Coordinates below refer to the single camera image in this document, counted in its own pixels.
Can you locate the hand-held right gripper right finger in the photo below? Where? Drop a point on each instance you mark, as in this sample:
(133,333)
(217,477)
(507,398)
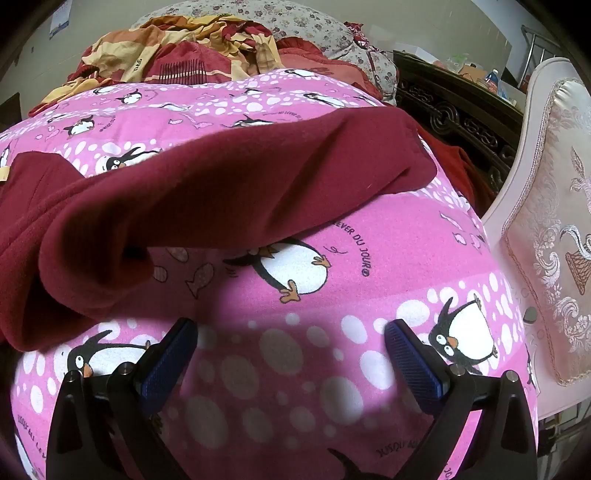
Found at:
(413,369)

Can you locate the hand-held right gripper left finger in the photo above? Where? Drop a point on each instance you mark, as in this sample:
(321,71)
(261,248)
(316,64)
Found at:
(170,364)

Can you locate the maroon fleece garment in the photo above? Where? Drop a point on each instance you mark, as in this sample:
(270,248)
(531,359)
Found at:
(231,184)

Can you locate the pink penguin print blanket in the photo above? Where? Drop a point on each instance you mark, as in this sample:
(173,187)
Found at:
(277,360)

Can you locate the red cloth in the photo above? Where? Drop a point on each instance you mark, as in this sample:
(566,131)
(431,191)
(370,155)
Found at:
(461,170)

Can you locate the white floral headboard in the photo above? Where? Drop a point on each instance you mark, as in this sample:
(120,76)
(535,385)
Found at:
(554,184)

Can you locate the plastic water bottle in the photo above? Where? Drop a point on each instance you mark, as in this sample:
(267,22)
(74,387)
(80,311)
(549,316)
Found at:
(493,81)

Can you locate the orange and red patterned quilt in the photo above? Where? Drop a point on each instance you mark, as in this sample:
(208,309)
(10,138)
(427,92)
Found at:
(184,46)

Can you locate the metal rack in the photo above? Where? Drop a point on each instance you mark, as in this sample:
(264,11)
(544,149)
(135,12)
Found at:
(538,44)

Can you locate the floral pillow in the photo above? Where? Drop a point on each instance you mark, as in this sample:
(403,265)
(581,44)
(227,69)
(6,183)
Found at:
(300,23)

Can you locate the wall calendar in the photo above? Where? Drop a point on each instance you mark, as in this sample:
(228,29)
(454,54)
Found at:
(59,21)

